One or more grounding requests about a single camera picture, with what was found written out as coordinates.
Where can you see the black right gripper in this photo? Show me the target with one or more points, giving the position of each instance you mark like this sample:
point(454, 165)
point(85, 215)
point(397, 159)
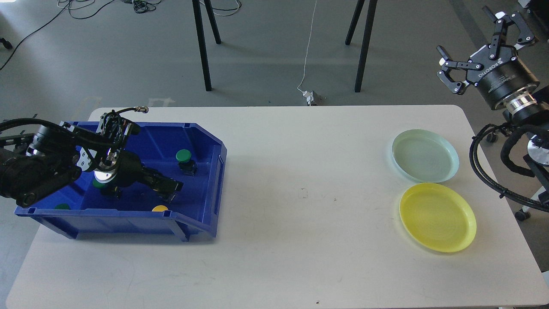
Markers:
point(504, 77)

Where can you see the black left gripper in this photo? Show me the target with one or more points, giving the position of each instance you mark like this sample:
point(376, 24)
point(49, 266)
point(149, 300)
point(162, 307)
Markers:
point(122, 169)

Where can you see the green button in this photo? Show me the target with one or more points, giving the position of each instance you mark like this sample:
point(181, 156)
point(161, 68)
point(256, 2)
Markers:
point(108, 191)
point(185, 162)

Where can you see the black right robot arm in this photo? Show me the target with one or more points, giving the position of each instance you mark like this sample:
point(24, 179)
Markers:
point(522, 108)

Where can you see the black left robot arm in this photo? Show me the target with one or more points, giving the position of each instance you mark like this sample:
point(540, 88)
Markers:
point(36, 165)

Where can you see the yellow button front edge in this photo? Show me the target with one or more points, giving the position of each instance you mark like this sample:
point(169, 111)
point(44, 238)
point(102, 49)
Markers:
point(160, 208)

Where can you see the green button left corner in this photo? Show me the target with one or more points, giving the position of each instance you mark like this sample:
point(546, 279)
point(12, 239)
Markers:
point(62, 206)

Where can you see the light green plate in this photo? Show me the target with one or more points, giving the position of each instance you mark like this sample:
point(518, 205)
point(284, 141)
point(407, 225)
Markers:
point(424, 156)

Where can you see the yellow plate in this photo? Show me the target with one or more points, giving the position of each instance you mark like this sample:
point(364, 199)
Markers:
point(437, 217)

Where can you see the blue plastic bin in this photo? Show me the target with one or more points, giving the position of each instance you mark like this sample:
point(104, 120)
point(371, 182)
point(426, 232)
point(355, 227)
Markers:
point(193, 210)

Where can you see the black right stand legs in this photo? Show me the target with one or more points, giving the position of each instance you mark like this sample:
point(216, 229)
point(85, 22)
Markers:
point(366, 38)

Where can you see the black stand legs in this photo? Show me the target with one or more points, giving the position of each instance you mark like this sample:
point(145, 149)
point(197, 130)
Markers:
point(366, 38)
point(197, 13)

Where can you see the white wheeled chair base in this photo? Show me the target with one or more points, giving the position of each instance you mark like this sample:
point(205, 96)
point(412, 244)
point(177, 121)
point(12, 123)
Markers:
point(536, 159)

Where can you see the black left stand legs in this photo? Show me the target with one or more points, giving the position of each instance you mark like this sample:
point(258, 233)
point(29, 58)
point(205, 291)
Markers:
point(197, 13)

